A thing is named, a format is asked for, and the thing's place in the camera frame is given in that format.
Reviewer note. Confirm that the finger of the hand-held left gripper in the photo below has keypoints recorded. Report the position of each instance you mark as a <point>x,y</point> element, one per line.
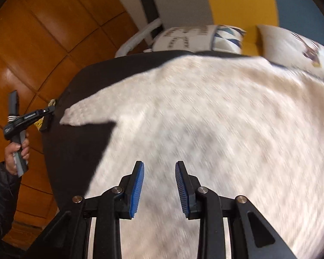
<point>47,118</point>

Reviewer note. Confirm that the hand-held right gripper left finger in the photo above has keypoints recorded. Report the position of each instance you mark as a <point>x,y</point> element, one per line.
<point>137,188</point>

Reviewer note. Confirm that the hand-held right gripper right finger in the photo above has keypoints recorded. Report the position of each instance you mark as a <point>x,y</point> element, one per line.
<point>181,188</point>

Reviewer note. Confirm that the cream knit sweater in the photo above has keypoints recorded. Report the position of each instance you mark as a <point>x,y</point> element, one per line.
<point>205,113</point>

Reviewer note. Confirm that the person's left forearm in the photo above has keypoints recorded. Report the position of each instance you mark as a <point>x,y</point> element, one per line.
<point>2,207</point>

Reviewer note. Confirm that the person's left hand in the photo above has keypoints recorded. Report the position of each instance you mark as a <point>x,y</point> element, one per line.
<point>10,156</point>

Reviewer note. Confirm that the geometric print cushion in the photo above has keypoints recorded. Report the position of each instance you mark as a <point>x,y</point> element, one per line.
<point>194,37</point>

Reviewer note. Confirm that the deer print cushion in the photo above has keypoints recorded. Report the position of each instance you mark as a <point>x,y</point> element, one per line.
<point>291,48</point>

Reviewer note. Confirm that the grey yellow blue sofa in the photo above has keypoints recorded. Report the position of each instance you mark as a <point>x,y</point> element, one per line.
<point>232,0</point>

